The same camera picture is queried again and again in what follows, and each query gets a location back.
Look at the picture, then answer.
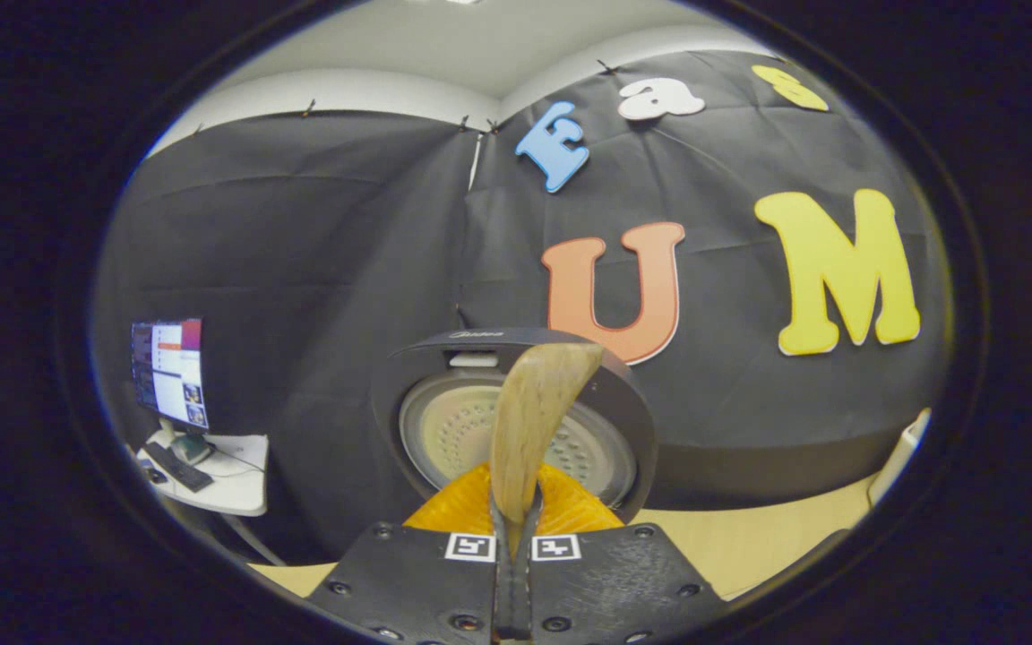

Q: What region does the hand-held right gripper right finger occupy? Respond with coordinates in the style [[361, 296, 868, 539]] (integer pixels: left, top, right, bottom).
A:
[[516, 461, 728, 645]]

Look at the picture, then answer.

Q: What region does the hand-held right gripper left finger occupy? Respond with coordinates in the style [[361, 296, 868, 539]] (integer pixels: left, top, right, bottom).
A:
[[305, 461, 517, 645]]

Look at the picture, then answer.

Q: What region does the grey silver rice cooker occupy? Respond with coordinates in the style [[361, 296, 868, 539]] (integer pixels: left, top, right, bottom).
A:
[[371, 327, 658, 526]]

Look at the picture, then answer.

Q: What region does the wooden spoon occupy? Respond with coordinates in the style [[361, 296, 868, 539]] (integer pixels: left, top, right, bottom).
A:
[[489, 342, 607, 561]]

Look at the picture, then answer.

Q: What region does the white side table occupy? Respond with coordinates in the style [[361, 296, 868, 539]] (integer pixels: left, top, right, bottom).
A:
[[135, 432, 271, 518]]

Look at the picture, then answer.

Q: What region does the black keyboard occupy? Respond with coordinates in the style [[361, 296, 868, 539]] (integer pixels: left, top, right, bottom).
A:
[[143, 441, 215, 494]]

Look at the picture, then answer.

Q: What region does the computer monitor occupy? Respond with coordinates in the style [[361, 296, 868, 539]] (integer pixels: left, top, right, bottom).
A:
[[130, 317, 212, 465]]

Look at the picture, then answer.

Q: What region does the black backdrop cloth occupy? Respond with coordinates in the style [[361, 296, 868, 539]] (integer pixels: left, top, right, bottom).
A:
[[95, 49, 956, 565]]

